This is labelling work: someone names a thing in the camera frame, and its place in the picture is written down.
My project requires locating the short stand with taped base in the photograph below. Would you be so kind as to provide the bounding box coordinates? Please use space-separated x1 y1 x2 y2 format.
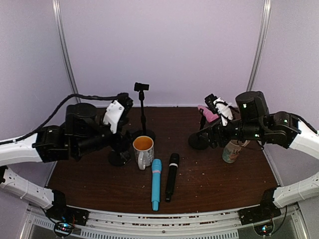
108 129 132 167

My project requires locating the short stand with clip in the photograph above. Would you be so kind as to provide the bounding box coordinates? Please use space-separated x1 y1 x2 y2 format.
188 109 209 150

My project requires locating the pink toy microphone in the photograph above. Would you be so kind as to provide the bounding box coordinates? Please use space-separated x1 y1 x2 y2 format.
197 105 219 123

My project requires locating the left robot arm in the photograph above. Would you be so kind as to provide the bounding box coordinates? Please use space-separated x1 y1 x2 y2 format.
0 100 133 210

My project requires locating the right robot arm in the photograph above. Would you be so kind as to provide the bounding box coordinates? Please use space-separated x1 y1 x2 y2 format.
197 91 319 225

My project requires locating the tall black phone stand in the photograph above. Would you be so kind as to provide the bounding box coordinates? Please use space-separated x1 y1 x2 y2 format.
133 82 156 141

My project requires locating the floral ceramic mug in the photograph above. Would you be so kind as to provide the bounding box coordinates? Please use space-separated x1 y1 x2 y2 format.
222 140 250 163

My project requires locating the white mug orange inside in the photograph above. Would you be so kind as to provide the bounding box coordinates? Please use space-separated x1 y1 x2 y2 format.
133 135 155 170

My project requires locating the blue toy microphone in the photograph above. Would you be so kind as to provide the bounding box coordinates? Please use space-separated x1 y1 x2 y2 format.
151 159 162 211

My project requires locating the black wireless microphone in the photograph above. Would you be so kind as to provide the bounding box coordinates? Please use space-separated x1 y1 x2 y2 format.
165 153 180 202

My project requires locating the front aluminium rail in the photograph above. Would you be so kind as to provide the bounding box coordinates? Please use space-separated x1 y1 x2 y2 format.
24 208 305 239

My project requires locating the right aluminium frame post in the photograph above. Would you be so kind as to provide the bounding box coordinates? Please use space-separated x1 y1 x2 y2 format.
246 0 272 91

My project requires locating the aluminium frame post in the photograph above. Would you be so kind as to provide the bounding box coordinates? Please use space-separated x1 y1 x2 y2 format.
246 0 272 91
52 0 79 94

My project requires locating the left aluminium frame post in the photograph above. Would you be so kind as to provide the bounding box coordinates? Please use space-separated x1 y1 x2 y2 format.
52 0 79 94

